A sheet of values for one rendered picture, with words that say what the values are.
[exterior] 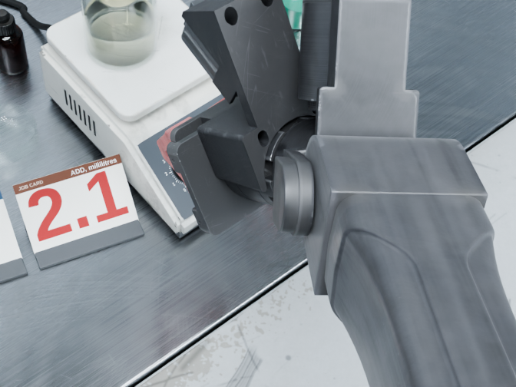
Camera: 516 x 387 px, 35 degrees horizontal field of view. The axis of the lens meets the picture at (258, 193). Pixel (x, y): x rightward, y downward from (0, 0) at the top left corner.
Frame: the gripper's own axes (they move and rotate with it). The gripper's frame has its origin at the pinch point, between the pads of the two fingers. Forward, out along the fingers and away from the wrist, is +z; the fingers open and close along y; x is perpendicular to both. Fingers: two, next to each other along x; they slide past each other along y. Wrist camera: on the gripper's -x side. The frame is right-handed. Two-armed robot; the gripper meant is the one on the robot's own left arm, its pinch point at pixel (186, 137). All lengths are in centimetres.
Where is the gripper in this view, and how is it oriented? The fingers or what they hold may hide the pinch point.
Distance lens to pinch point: 59.7
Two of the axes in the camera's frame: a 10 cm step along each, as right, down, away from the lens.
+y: -7.6, 5.0, -4.2
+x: 3.3, 8.5, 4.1
